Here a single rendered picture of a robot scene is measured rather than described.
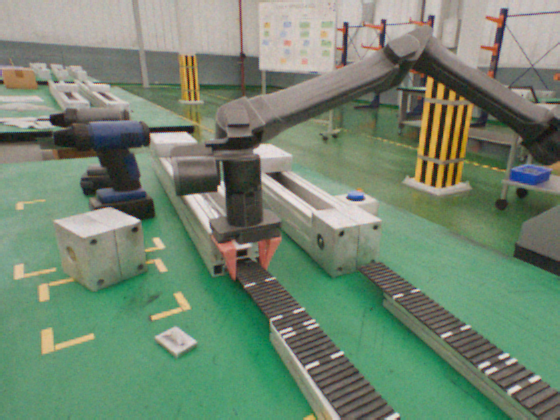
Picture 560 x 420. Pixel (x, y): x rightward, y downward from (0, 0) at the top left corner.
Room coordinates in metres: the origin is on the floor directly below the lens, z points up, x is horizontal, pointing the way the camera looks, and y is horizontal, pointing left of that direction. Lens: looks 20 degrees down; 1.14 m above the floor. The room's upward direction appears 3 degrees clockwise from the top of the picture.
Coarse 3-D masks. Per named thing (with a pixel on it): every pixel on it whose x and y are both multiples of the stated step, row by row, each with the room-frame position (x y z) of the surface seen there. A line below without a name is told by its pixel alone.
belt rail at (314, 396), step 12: (276, 336) 0.43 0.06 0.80; (276, 348) 0.43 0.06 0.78; (288, 348) 0.40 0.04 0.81; (288, 360) 0.40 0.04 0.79; (300, 372) 0.37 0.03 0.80; (300, 384) 0.36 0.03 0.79; (312, 384) 0.34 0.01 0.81; (312, 396) 0.34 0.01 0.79; (324, 396) 0.33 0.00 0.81; (312, 408) 0.34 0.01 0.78; (324, 408) 0.32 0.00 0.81
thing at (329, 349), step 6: (318, 348) 0.39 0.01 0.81; (324, 348) 0.39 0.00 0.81; (330, 348) 0.40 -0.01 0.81; (336, 348) 0.40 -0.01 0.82; (306, 354) 0.38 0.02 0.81; (312, 354) 0.39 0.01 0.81; (318, 354) 0.38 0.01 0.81; (324, 354) 0.38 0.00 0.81; (330, 354) 0.39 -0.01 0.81; (300, 360) 0.38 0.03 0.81; (306, 360) 0.37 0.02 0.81; (312, 360) 0.37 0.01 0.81; (318, 360) 0.38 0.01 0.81
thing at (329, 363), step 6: (336, 354) 0.38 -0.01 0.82; (342, 354) 0.39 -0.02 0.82; (324, 360) 0.37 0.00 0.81; (330, 360) 0.38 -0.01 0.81; (336, 360) 0.38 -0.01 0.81; (342, 360) 0.38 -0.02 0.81; (348, 360) 0.38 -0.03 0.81; (306, 366) 0.36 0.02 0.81; (312, 366) 0.36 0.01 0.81; (318, 366) 0.37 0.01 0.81; (324, 366) 0.36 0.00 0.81; (330, 366) 0.37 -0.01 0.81; (336, 366) 0.37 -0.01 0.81; (312, 372) 0.36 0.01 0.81; (318, 372) 0.36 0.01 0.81; (324, 372) 0.36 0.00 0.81
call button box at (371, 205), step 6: (336, 198) 0.90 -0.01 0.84; (342, 198) 0.89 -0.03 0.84; (348, 198) 0.88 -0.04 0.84; (366, 198) 0.90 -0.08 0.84; (372, 198) 0.90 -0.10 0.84; (348, 204) 0.85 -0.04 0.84; (354, 204) 0.85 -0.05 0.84; (360, 204) 0.86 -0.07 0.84; (366, 204) 0.86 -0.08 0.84; (372, 204) 0.87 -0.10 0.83; (378, 204) 0.88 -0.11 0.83; (366, 210) 0.86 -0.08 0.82; (372, 210) 0.87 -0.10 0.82
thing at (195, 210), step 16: (160, 160) 1.08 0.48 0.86; (160, 176) 1.12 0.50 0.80; (224, 192) 0.82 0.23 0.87; (176, 208) 0.90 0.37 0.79; (192, 208) 0.72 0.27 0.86; (208, 208) 0.72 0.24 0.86; (224, 208) 0.79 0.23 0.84; (192, 224) 0.73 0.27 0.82; (208, 224) 0.64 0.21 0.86; (208, 240) 0.62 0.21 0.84; (208, 256) 0.62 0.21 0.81; (240, 256) 0.63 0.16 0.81; (256, 256) 0.65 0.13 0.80; (224, 272) 0.62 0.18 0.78
